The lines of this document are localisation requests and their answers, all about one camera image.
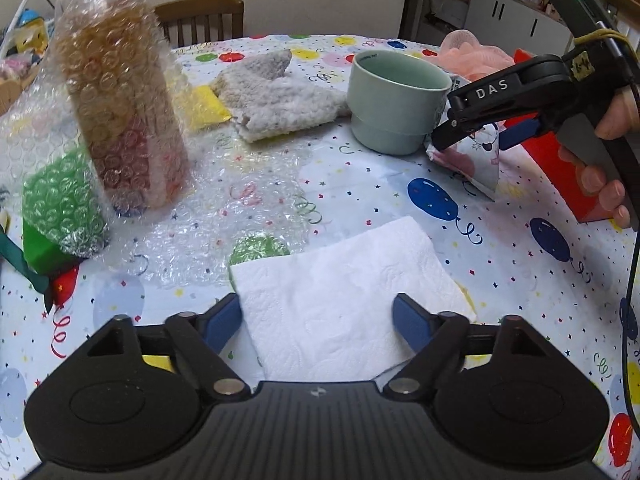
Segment red box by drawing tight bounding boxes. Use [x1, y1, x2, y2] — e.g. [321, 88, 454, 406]
[512, 47, 626, 224]

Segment wooden chair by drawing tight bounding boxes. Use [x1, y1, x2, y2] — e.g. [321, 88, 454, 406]
[153, 0, 246, 48]

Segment printed foil pouch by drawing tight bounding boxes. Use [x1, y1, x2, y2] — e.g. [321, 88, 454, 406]
[425, 76, 502, 204]

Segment mint green cup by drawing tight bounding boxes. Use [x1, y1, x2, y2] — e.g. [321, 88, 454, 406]
[346, 51, 454, 157]

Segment colourful toys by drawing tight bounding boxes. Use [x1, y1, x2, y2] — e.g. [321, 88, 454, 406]
[0, 0, 57, 117]

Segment yellow packet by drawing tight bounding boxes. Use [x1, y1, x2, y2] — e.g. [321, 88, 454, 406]
[174, 85, 233, 132]

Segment white paper towel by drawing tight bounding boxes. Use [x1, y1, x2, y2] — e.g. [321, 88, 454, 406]
[229, 216, 478, 382]

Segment white paper bag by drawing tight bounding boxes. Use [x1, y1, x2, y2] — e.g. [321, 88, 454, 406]
[429, 0, 472, 32]

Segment fluffy grey cloth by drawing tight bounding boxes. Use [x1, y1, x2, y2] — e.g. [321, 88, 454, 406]
[210, 49, 352, 143]

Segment clear bubble wrap sheet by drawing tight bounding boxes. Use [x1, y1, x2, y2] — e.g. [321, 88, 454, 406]
[0, 72, 328, 288]

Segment white cabinet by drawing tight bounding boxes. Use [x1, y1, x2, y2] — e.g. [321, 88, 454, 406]
[464, 0, 572, 57]

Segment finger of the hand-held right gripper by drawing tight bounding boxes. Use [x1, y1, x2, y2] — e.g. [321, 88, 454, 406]
[497, 117, 547, 152]
[430, 110, 497, 153]

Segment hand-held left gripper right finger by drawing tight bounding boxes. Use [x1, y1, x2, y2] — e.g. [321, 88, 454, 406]
[391, 292, 553, 404]

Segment pink mesh sponge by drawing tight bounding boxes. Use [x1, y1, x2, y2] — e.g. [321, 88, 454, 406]
[431, 30, 517, 82]

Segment black cable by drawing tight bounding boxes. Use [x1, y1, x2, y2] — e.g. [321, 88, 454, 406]
[618, 230, 640, 433]

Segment green box in bubble wrap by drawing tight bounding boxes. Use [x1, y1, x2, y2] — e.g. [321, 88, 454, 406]
[21, 151, 112, 277]

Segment bubble-wrapped bottle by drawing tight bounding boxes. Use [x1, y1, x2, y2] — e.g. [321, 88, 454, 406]
[52, 0, 194, 212]

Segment balloon print tablecloth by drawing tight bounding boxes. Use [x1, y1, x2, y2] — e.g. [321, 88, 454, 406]
[0, 34, 640, 480]

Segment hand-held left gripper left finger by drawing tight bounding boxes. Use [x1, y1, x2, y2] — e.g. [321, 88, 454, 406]
[85, 292, 252, 404]

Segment person's right hand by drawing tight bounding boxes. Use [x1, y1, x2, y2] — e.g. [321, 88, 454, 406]
[557, 91, 640, 231]

